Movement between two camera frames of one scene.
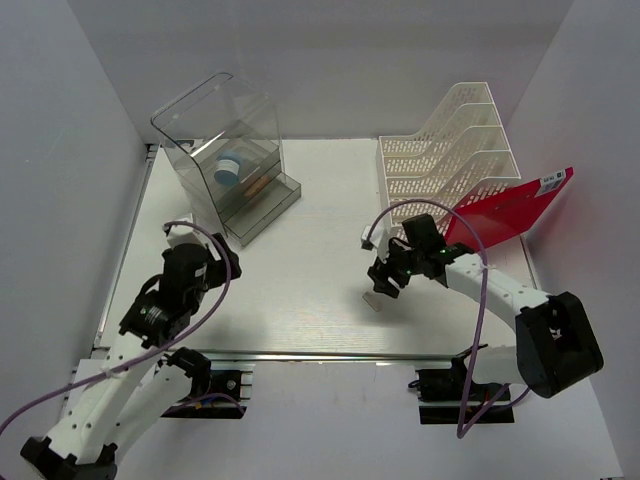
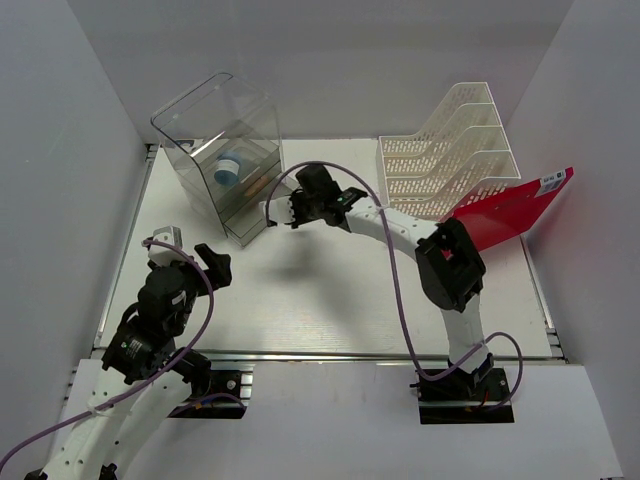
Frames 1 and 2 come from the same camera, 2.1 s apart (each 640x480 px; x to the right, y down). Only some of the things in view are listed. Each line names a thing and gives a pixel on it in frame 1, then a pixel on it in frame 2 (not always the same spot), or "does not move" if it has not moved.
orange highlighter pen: [257, 186] does not move
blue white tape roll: [228, 168] does not move
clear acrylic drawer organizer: [223, 143] does not move
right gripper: [383, 270] to [299, 219]
